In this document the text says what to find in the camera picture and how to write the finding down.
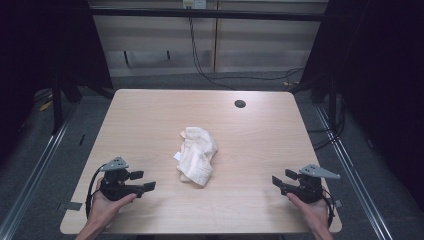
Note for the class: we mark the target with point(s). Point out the metal floor rail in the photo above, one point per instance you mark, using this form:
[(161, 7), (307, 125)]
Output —
[(353, 176), (36, 170)]

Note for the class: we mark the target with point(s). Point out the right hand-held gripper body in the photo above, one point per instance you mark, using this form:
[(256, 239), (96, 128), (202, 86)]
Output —
[(308, 191)]

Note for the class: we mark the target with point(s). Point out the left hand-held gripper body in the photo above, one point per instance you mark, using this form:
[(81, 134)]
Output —
[(115, 186)]

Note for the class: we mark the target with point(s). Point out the black horizontal frame bar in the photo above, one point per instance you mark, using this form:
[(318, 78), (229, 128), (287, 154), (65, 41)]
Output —
[(206, 14)]

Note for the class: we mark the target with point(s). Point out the person's right hand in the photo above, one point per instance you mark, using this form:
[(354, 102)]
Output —
[(316, 215)]

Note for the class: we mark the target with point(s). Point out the black upright stand post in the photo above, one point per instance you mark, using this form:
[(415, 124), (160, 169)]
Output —
[(57, 106)]

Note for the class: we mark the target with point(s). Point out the black curtain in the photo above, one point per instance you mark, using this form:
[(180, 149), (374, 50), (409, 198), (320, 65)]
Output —
[(380, 83), (43, 46)]

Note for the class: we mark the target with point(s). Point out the grey tape piece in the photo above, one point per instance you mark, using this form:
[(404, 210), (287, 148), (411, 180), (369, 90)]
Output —
[(338, 203), (70, 206)]

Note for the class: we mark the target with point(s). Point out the person's left hand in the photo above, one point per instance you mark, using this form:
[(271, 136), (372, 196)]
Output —
[(103, 210)]

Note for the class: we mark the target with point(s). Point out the white wall socket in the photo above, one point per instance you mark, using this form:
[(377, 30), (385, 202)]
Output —
[(194, 4)]

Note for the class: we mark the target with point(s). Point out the white flower print cloth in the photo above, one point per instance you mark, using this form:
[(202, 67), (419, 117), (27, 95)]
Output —
[(196, 156)]

